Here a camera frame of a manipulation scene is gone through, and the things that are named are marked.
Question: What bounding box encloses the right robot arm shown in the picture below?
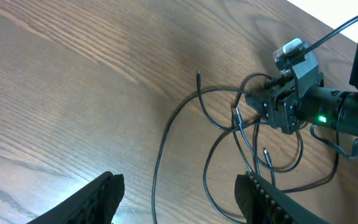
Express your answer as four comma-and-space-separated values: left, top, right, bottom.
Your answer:
246, 38, 358, 159

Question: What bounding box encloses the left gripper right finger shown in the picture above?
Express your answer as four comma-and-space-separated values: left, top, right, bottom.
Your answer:
234, 172, 327, 224

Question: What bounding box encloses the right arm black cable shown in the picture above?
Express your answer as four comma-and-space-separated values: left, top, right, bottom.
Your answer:
303, 6, 358, 55

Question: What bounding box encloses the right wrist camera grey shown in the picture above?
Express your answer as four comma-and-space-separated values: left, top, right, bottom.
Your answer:
272, 38, 323, 98

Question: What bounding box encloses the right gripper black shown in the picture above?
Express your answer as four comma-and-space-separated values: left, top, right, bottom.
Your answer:
244, 79, 326, 136

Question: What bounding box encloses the black usb cable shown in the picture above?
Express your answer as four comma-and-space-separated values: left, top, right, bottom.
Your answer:
151, 72, 304, 224
196, 70, 341, 224

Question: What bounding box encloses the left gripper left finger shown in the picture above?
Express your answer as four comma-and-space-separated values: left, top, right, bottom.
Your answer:
29, 171, 125, 224

